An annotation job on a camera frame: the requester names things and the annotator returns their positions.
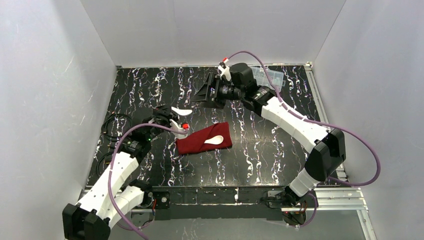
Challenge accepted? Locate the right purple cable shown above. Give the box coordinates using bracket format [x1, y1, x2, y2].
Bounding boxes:
[222, 50, 382, 229]

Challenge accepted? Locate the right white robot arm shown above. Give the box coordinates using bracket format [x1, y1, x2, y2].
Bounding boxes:
[191, 63, 346, 206]

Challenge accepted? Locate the red cloth napkin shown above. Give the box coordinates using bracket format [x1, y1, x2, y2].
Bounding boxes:
[176, 122, 233, 156]

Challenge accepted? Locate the black coiled cable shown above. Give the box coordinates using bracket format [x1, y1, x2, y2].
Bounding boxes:
[100, 113, 134, 143]
[95, 151, 121, 176]

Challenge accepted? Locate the lower black coiled cable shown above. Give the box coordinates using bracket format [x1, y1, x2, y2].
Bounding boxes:
[95, 151, 121, 176]

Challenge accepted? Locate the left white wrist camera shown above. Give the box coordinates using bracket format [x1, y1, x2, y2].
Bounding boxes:
[170, 119, 190, 140]

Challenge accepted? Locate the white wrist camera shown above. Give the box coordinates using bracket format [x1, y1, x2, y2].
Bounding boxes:
[218, 58, 232, 82]
[170, 119, 190, 140]

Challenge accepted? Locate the white plastic knife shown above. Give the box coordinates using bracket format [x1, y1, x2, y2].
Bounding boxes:
[171, 106, 193, 116]

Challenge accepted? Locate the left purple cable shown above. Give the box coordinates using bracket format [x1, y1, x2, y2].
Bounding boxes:
[107, 123, 190, 240]

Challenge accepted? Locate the purple cable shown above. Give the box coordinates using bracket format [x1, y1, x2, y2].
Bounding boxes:
[222, 50, 382, 229]
[107, 123, 190, 240]

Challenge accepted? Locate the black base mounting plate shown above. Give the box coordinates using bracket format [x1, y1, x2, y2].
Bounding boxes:
[120, 185, 319, 222]

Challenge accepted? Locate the white plastic spoon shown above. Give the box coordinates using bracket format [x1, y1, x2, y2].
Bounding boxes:
[204, 135, 224, 145]

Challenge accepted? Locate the upper black coiled cable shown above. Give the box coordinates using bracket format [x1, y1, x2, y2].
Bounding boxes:
[100, 113, 134, 143]

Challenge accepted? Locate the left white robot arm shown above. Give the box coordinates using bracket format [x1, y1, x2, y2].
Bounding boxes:
[62, 105, 193, 240]

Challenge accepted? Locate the clear plastic compartment box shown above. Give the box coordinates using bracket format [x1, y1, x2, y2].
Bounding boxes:
[250, 66, 286, 92]

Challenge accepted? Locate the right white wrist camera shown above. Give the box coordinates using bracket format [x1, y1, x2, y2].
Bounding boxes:
[218, 58, 232, 82]

